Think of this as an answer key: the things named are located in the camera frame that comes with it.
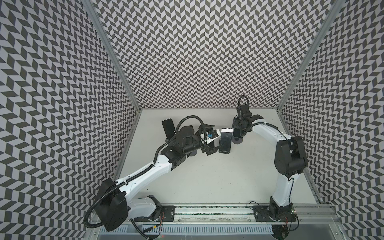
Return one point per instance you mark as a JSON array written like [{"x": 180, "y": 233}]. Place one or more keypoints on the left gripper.
[{"x": 199, "y": 132}]

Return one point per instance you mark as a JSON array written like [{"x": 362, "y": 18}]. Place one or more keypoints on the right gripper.
[{"x": 237, "y": 132}]

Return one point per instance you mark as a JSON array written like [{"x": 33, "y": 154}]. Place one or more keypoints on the phone with teal case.
[{"x": 226, "y": 141}]

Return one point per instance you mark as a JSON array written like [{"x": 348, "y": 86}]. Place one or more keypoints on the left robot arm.
[{"x": 117, "y": 200}]

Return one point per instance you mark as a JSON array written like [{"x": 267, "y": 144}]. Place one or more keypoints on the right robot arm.
[{"x": 290, "y": 159}]

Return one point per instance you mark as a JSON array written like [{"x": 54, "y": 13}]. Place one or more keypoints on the middle black phone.
[{"x": 210, "y": 148}]

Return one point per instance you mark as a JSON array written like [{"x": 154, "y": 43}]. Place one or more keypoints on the black phone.
[
  {"x": 210, "y": 148},
  {"x": 169, "y": 128}
]

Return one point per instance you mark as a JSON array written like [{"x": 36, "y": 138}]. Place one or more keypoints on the grey stand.
[
  {"x": 237, "y": 141},
  {"x": 192, "y": 153}
]

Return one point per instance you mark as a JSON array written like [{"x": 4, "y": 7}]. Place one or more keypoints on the rightmost grey stand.
[{"x": 237, "y": 141}]

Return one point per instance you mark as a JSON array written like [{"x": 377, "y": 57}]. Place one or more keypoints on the far left black phone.
[{"x": 169, "y": 128}]

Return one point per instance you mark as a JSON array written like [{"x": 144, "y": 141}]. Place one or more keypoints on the aluminium mounting rail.
[{"x": 316, "y": 214}]

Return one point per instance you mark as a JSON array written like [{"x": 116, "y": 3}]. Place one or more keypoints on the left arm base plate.
[{"x": 165, "y": 214}]

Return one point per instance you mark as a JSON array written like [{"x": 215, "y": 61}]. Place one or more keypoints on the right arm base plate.
[{"x": 262, "y": 214}]

